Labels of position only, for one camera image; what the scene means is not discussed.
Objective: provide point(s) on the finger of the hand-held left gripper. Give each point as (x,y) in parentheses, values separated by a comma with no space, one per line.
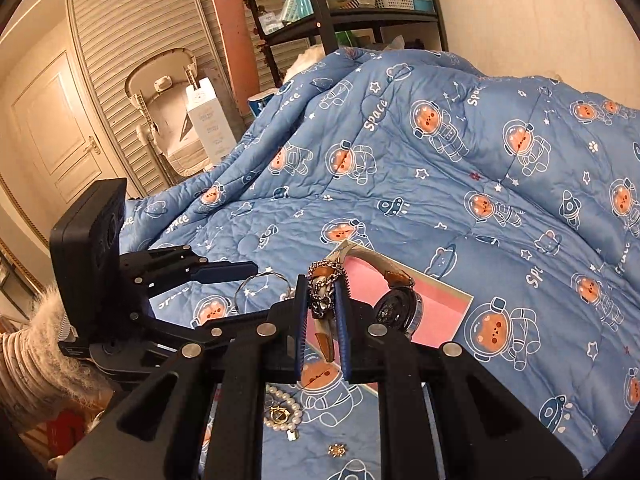
(227,326)
(225,270)

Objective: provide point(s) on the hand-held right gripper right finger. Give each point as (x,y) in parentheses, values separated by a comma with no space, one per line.
(345,332)

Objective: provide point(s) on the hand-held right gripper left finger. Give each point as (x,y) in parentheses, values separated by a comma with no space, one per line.
(300,325)

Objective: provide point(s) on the pink jewelry box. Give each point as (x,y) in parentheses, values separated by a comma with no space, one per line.
(440,305)

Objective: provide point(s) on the person's left forearm furry sleeve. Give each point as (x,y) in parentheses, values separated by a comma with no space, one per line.
(30,360)

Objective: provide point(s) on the gold round pendant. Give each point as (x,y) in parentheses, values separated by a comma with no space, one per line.
(278,414)

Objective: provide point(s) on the small gold flower brooch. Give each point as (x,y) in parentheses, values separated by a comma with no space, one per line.
(337,450)

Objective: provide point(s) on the white panelled door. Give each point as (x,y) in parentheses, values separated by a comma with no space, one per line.
(55,130)

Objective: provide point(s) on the tall white carton box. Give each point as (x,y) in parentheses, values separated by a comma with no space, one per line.
(210,120)

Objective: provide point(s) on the white baby high chair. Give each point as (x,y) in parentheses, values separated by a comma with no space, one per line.
(165,125)

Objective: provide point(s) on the blue astronaut bear printed blanket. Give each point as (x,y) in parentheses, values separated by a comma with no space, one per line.
(425,185)

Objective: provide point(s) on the small blue box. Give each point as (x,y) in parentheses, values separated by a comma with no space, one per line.
(261,102)

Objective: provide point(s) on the red item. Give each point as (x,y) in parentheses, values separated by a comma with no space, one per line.
(65,432)

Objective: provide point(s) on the white fluffy item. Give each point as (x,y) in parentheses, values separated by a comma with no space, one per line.
(305,62)

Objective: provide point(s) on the pink column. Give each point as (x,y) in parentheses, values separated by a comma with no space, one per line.
(235,25)

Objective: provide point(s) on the louvered closet door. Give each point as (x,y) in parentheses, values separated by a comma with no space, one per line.
(135,15)

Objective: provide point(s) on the teal packets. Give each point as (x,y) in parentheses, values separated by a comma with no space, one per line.
(295,7)

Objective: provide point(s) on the black shelf rack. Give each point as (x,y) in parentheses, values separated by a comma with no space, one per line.
(325,15)

